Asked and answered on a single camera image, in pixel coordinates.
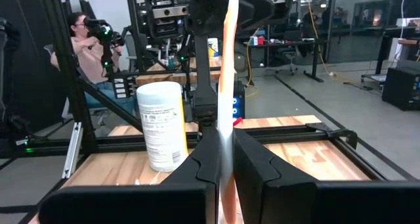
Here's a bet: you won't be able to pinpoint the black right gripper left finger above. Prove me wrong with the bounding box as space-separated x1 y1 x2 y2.
37 126 222 224

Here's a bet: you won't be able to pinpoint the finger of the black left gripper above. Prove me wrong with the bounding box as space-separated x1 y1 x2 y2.
188 0 275 37

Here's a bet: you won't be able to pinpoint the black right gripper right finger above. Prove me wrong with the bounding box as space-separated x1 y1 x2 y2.
232 127 420 224

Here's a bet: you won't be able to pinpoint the thick orange white toothbrush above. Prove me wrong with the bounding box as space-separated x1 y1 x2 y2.
216 0 240 224

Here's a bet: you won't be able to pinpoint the wooden station table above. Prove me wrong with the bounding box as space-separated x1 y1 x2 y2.
135 55 224 86

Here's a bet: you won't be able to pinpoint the white yellow canister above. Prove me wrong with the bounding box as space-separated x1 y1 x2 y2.
207 37 220 58

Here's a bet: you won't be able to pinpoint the red white box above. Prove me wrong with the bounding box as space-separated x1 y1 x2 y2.
249 35 265 47

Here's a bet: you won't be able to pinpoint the black table clamp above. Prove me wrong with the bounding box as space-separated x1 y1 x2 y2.
306 121 359 150

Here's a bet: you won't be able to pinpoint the white wipes canister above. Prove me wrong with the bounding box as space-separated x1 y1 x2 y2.
135 81 190 173

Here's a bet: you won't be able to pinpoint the grey office chair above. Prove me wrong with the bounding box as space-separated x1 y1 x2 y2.
274 48 300 76

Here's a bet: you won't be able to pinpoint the black computer tower blue lights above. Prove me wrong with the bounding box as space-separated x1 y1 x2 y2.
232 80 247 120

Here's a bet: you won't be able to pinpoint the black desk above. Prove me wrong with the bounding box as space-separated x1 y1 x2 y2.
242 38 326 83

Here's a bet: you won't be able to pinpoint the person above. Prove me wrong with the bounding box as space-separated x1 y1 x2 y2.
49 11 138 120

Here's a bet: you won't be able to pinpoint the wooden top work table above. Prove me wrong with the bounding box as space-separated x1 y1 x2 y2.
396 36 420 48

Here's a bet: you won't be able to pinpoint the black camera unit silver front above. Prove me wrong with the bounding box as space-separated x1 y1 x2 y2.
141 0 193 43

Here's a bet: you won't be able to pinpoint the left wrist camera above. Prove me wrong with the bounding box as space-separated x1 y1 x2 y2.
264 0 294 25

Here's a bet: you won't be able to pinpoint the silver aluminium bracket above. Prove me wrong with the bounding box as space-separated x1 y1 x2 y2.
61 121 83 180

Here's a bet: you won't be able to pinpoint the black frame post with brace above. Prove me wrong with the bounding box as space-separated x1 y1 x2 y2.
35 0 145 156

